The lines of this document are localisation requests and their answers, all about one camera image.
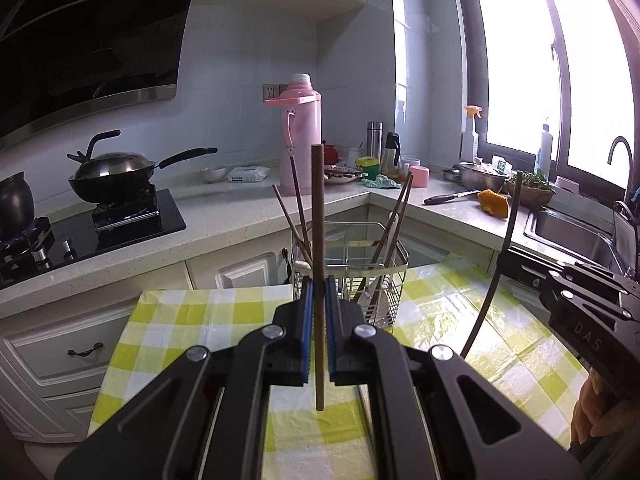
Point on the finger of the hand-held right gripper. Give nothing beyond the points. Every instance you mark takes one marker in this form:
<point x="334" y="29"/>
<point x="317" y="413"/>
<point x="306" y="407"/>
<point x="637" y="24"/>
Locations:
<point x="565" y="269"/>
<point x="525" y="277"/>

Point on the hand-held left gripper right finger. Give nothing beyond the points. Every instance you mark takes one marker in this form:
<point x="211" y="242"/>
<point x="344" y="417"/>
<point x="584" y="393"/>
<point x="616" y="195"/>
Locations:
<point x="331" y="330"/>

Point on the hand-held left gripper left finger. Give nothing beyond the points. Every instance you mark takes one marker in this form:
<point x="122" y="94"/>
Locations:
<point x="306" y="330"/>

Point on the person's right hand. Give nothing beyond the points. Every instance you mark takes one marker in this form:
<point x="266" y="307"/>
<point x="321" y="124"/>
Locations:
<point x="592" y="410"/>

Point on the steel sink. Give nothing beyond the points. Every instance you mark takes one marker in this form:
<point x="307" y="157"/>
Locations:
<point x="570" y="240"/>

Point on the white rice paddle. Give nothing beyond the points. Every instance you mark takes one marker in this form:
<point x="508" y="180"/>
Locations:
<point x="382" y="300"/>

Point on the basket of greens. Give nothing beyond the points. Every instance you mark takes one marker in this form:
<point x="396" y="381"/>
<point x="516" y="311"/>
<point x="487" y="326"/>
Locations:
<point x="532" y="195"/>

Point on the yellow checked tablecloth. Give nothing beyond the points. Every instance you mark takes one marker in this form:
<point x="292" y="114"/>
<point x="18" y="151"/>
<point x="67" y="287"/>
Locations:
<point x="200" y="320"/>

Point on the steel basin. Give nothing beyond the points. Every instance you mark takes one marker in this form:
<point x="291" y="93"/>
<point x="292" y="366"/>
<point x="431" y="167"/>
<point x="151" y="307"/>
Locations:
<point x="480" y="177"/>

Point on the kitchen knife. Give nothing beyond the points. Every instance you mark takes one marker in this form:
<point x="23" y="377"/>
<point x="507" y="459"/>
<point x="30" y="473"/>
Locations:
<point x="447" y="198"/>

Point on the white dish soap bottle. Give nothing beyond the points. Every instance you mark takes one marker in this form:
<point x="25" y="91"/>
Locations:
<point x="543" y="155"/>

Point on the green and white packet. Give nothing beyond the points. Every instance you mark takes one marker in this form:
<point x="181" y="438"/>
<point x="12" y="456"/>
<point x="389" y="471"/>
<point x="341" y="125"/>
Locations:
<point x="498" y="164"/>

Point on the small steel dish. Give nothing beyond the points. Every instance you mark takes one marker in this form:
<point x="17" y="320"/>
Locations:
<point x="451" y="175"/>

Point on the dark curved faucet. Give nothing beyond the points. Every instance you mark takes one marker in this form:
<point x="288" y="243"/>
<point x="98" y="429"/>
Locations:
<point x="625" y="147"/>

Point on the pink cup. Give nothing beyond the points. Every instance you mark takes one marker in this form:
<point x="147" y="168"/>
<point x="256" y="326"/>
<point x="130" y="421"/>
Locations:
<point x="420" y="176"/>

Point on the white spray bottle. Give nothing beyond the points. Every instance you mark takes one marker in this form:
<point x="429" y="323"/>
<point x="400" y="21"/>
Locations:
<point x="470" y="140"/>

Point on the plate with food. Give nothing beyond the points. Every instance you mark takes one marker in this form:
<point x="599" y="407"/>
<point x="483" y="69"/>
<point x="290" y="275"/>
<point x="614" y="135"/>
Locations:
<point x="345" y="174"/>

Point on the green cloth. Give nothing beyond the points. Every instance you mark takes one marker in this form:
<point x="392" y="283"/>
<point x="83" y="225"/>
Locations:
<point x="382" y="181"/>

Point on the white wipes packet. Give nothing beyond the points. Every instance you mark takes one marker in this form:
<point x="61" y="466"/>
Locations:
<point x="249" y="174"/>

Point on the green and yellow container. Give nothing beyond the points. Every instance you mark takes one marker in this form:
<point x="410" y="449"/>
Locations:
<point x="367" y="167"/>

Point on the white cup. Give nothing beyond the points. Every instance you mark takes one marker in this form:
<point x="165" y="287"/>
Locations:
<point x="354" y="156"/>

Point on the red jar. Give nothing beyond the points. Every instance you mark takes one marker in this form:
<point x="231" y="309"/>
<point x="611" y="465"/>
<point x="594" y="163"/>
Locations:
<point x="330" y="154"/>

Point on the steel and black carafe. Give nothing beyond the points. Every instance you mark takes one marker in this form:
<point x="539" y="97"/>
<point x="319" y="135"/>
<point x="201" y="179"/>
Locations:
<point x="391" y="157"/>

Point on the small steel bowl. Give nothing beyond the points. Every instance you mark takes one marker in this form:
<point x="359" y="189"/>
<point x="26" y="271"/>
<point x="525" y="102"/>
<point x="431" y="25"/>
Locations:
<point x="213" y="174"/>

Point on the steel thermos bottle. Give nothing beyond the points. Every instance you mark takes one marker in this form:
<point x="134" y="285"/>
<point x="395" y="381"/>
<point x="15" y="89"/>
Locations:
<point x="374" y="140"/>

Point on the pink thermos jug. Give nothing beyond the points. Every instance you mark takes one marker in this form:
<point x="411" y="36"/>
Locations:
<point x="300" y="135"/>

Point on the black gas stove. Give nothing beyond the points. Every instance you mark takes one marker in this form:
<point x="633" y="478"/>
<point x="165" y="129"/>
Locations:
<point x="125" y="227"/>

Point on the window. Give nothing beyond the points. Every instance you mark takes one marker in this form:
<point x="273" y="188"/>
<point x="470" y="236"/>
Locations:
<point x="525" y="60"/>

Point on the black wok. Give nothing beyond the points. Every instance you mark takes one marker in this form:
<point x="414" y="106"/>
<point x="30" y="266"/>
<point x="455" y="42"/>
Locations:
<point x="110" y="187"/>

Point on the steel wok lid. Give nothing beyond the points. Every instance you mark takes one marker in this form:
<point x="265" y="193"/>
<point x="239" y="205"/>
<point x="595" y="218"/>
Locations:
<point x="115" y="162"/>

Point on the white lower cabinet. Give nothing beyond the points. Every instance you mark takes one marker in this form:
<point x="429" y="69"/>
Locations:
<point x="50" y="325"/>

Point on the black clay pot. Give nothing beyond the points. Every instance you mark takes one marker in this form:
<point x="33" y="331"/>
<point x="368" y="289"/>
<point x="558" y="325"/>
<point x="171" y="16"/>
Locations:
<point x="15" y="207"/>

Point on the black range hood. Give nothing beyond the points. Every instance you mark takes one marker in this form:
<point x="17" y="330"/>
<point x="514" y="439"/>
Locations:
<point x="85" y="35"/>

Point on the wall socket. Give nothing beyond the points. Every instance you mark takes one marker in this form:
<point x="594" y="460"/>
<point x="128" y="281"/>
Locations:
<point x="272" y="92"/>

